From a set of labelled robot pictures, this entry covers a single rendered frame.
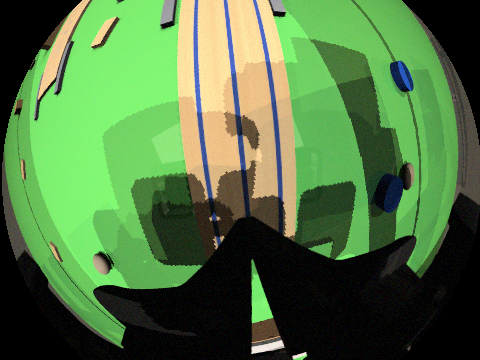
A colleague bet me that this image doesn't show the blue block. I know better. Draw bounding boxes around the blue block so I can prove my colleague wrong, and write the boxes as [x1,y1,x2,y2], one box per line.
[389,60,415,92]
[375,173,403,213]

